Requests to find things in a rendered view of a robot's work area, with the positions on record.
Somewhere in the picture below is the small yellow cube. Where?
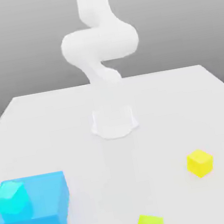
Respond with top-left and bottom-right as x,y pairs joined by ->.
184,146 -> 217,181

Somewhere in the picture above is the small cyan cube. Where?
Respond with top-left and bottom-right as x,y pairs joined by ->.
0,178 -> 32,218

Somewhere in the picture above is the large blue box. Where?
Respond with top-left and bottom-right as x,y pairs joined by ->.
0,170 -> 75,224

